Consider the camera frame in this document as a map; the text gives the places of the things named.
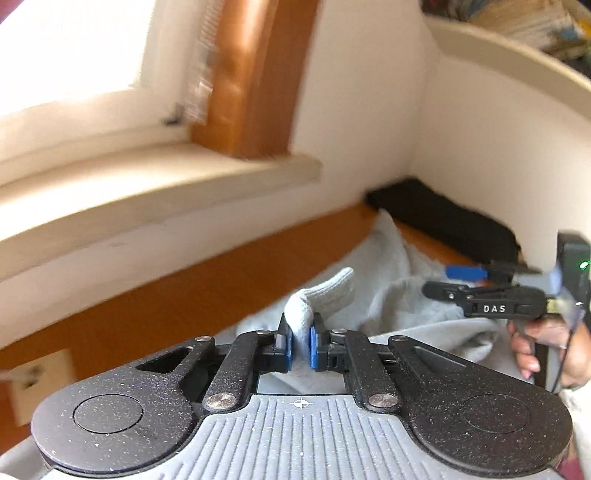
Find cream wall shelf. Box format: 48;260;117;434
422;14;591;134

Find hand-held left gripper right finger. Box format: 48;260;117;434
310;314;467;413

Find stack of books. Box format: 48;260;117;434
422;0;591;61

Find grey printed hoodie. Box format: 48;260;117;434
0;210;573;480

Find black folded garment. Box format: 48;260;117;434
366;179;520;266

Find beige window sill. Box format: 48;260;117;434
0;148;322;282

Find white wall socket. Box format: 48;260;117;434
9;348;77;428

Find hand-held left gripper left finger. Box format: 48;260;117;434
136;314;294;413

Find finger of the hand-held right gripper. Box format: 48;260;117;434
422;281;476;302
444;262;542;288

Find brown wooden window frame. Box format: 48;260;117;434
191;0;319;160

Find clear blind cord pull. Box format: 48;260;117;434
182;0;227;125

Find person's right hand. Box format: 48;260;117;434
507;318;591;388

